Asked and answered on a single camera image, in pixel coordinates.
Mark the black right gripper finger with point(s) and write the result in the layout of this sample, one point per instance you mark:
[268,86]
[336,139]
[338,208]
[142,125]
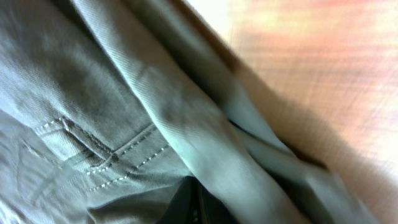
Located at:
[193,204]

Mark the grey shorts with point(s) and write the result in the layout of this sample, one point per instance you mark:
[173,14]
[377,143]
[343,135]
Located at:
[106,106]

